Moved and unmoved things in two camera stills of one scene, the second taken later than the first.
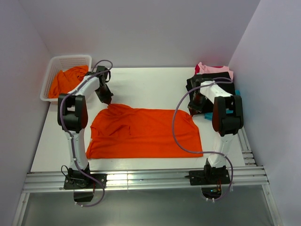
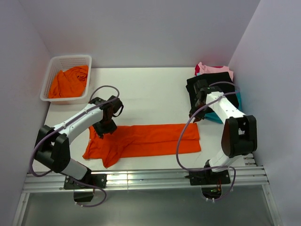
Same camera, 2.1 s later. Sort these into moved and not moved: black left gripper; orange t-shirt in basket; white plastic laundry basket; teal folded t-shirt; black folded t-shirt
Moved: black left gripper
Not moved: orange t-shirt in basket; black folded t-shirt; teal folded t-shirt; white plastic laundry basket
